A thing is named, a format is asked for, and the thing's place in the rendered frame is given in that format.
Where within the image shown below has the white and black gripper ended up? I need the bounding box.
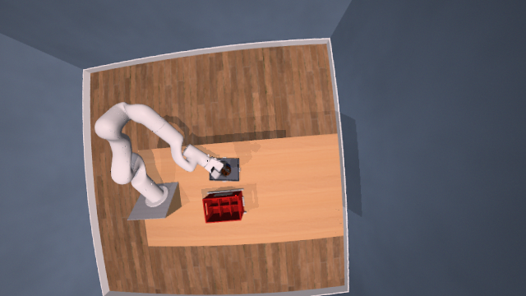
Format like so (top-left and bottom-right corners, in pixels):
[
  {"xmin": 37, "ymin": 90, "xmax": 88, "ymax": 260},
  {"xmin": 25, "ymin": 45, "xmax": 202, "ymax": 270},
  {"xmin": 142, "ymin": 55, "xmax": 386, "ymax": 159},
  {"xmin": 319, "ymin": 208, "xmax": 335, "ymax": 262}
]
[{"xmin": 204, "ymin": 156, "xmax": 230, "ymax": 178}]

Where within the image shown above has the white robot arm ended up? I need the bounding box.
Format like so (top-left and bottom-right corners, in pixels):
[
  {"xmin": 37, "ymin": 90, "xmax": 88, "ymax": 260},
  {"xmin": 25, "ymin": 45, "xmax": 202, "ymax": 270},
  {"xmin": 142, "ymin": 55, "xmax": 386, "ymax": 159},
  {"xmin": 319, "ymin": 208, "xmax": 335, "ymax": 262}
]
[{"xmin": 95, "ymin": 102, "xmax": 210, "ymax": 207}]

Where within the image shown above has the red plastic crate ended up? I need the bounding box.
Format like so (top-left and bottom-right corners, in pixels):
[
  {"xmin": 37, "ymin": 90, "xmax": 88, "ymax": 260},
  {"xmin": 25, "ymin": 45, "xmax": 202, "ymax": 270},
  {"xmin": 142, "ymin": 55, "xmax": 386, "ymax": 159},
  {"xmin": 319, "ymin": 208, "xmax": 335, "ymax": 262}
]
[{"xmin": 202, "ymin": 191, "xmax": 244, "ymax": 223}]

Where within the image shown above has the brown bottle with blue label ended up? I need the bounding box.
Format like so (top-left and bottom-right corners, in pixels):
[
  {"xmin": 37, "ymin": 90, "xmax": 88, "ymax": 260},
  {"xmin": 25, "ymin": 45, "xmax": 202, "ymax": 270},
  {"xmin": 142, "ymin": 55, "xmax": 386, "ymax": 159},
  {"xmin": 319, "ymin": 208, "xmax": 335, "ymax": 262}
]
[{"xmin": 221, "ymin": 163, "xmax": 231, "ymax": 176}]

